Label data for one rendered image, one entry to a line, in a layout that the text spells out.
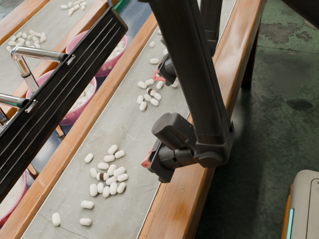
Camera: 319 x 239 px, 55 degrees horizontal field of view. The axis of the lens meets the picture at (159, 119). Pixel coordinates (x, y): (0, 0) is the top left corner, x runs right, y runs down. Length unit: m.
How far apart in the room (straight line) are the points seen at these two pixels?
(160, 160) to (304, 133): 1.42
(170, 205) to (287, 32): 2.17
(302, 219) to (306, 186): 0.16
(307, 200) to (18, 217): 1.09
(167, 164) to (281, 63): 1.86
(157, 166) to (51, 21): 1.17
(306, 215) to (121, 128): 0.83
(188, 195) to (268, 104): 1.38
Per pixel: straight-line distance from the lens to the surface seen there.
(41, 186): 0.98
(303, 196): 1.47
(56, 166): 1.00
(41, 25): 1.71
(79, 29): 1.53
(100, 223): 0.89
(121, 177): 0.92
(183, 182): 0.88
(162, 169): 0.72
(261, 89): 2.23
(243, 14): 1.48
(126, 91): 1.17
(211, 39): 0.90
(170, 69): 1.00
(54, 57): 0.76
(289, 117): 2.09
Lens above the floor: 1.53
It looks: 49 degrees down
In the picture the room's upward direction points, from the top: 9 degrees counter-clockwise
